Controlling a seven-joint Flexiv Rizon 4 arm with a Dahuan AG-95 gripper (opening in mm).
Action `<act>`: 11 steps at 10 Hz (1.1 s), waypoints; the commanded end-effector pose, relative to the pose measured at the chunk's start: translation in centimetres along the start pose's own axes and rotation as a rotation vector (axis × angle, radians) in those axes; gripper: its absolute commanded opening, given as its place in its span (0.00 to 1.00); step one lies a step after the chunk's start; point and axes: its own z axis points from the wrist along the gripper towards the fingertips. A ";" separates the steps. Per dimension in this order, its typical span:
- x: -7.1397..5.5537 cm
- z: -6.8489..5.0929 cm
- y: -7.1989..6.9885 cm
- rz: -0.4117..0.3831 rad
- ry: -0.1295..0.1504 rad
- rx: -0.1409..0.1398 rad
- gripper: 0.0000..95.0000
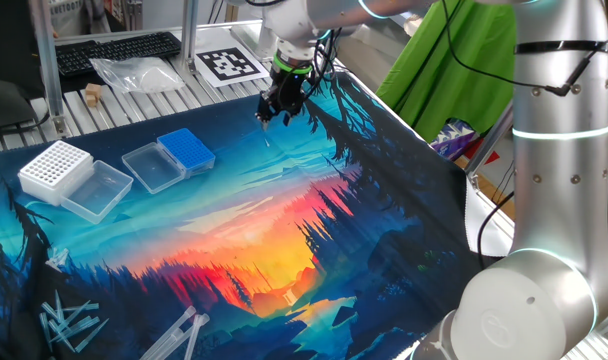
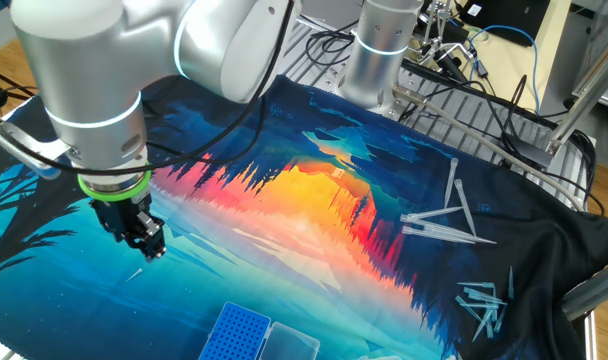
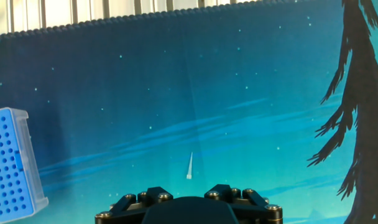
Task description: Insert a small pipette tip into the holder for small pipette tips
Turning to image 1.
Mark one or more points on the printed forest sunset cloth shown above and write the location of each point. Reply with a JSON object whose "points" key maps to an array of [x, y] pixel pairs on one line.
{"points": [[234, 200]]}

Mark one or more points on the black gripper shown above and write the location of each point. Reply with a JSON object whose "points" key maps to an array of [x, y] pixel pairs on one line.
{"points": [[286, 90]]}

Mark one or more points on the black computer keyboard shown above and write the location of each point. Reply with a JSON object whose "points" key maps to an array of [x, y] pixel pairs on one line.
{"points": [[119, 52]]}

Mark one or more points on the medium translucent pipette tip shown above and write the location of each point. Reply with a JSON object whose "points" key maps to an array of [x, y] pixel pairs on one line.
{"points": [[45, 332], [64, 340], [74, 315], [79, 325], [84, 306], [49, 310], [94, 334], [58, 307]]}

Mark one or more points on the large clear pipette tip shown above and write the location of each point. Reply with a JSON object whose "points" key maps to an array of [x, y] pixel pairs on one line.
{"points": [[199, 330], [184, 318], [171, 342]]}

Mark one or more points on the blue pipette tip rack box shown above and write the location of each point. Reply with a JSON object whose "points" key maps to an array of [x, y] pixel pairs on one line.
{"points": [[186, 147]]}

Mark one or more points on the red flat object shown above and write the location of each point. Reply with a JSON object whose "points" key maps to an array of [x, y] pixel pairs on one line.
{"points": [[490, 156]]}

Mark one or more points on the white pipette tip rack box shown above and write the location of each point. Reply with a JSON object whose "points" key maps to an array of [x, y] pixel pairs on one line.
{"points": [[54, 167]]}

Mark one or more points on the black monitor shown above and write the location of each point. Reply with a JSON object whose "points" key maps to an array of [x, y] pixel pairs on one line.
{"points": [[9, 45]]}

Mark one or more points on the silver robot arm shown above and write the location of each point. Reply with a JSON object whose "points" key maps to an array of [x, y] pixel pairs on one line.
{"points": [[559, 200]]}

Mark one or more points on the dark grey case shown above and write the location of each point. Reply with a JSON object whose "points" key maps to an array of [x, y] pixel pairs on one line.
{"points": [[9, 107]]}

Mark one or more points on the clear pipette tip bundle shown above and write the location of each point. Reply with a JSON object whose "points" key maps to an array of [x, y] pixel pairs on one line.
{"points": [[58, 259]]}

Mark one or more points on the purple patterned box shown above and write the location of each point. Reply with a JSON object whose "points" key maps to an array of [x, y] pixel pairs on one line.
{"points": [[451, 137]]}

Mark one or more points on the clear plastic bag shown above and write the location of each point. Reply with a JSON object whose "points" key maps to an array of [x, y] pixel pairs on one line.
{"points": [[139, 75]]}

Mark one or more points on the black white fiducial marker sheet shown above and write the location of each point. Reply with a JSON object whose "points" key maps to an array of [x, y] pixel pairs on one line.
{"points": [[229, 64]]}

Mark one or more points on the small wooden block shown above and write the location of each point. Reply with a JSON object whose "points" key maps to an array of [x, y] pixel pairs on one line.
{"points": [[93, 91]]}

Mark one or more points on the green fabric sheet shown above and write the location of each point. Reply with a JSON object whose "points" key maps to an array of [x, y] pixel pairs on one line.
{"points": [[434, 75]]}

